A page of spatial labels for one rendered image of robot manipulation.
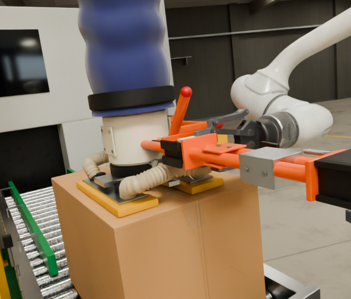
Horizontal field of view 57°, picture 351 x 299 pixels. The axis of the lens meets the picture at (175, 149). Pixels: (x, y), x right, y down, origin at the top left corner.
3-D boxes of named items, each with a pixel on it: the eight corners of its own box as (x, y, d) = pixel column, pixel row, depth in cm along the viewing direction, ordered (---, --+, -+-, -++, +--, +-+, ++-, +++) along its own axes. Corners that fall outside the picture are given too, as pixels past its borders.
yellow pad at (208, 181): (134, 173, 107) (131, 158, 106) (160, 166, 112) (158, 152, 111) (192, 195, 78) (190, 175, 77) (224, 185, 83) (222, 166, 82)
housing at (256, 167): (238, 182, 50) (236, 154, 49) (269, 172, 54) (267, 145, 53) (273, 191, 44) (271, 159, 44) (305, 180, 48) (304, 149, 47)
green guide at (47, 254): (-1, 194, 256) (-3, 183, 255) (13, 190, 261) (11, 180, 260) (30, 285, 121) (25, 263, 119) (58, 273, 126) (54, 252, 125)
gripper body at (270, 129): (278, 115, 72) (248, 121, 67) (280, 153, 74) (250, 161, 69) (253, 115, 78) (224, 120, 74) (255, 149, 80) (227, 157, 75)
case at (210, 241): (70, 280, 122) (50, 177, 115) (162, 244, 142) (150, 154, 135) (141, 398, 71) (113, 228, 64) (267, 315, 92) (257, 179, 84)
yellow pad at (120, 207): (76, 187, 98) (73, 171, 97) (108, 180, 102) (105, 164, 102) (118, 219, 69) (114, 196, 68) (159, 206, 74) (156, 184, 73)
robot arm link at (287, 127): (299, 149, 76) (282, 155, 73) (269, 146, 83) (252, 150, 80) (297, 111, 74) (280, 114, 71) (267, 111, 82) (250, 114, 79)
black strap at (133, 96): (79, 111, 90) (76, 96, 89) (153, 101, 102) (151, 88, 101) (107, 110, 71) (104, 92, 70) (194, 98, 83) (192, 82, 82)
